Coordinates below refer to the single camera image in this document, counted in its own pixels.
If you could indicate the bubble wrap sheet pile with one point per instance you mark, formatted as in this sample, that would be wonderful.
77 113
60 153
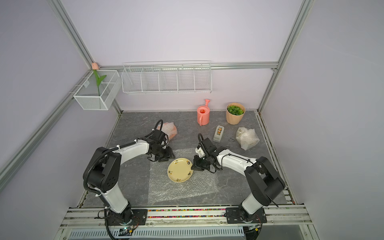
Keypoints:
162 189

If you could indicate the potted green plant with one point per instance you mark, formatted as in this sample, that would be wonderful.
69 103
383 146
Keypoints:
235 113

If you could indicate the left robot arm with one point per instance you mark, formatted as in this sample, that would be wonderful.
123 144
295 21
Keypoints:
102 173

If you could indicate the cream beige plate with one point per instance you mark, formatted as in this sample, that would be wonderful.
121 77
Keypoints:
180 170

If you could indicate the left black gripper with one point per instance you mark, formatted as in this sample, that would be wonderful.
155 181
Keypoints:
168 155

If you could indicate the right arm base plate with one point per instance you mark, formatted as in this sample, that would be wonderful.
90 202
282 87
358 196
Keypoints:
241 216

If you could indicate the pink artificial tulip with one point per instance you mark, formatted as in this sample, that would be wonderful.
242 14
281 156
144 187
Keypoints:
99 79

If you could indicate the small white wire basket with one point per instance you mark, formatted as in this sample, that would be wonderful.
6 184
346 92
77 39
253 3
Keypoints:
87 94

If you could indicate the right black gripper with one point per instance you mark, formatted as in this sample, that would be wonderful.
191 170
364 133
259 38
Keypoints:
195 165

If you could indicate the long white wire basket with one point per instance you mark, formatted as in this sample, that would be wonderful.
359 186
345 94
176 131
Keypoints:
167 77

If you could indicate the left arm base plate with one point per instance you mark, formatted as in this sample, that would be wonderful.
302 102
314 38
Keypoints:
133 217

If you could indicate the orange plate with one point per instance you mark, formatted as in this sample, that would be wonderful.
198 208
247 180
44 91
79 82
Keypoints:
170 130

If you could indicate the pink watering can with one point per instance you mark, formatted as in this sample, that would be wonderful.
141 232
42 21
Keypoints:
203 114

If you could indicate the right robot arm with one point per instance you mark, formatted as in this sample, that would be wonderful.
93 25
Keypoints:
263 179

